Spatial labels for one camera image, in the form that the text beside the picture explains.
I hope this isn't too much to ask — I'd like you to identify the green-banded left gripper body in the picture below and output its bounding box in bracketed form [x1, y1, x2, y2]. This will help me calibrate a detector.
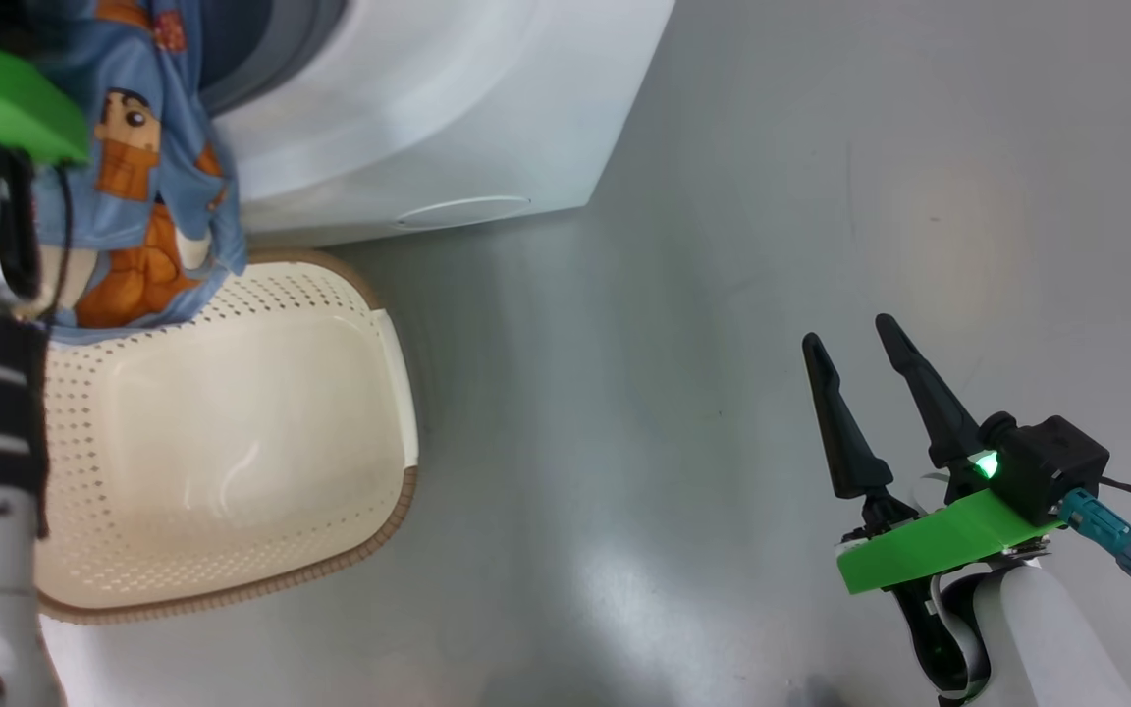
[0, 29, 90, 165]

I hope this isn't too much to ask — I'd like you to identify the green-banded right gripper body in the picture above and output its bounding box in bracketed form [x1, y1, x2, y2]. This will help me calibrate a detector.
[837, 488, 1065, 596]

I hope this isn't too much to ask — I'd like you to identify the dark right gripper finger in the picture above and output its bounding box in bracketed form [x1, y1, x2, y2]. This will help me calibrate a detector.
[875, 313, 984, 470]
[801, 332, 895, 500]

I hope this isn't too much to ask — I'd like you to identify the blue cartoon print garment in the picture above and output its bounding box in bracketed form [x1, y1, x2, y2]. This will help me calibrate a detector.
[30, 0, 248, 345]

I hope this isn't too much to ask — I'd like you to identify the grey rubber door gasket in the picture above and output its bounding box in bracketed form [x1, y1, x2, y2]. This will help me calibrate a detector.
[197, 0, 350, 117]

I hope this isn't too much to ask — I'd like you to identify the cream perforated laundry basket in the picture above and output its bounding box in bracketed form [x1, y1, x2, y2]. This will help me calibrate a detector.
[35, 248, 419, 625]

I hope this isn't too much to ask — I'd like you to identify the white front-load washing machine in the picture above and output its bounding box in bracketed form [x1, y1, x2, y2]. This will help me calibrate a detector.
[197, 0, 676, 248]

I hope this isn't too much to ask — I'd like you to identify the round white filter cover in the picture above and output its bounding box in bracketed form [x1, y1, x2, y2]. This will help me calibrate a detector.
[394, 194, 532, 231]

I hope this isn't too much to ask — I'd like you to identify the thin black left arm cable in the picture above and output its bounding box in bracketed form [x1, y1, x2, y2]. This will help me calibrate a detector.
[53, 162, 76, 330]

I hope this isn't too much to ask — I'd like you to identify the teal right cable connector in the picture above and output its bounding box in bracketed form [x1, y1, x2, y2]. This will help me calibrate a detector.
[1058, 489, 1131, 578]

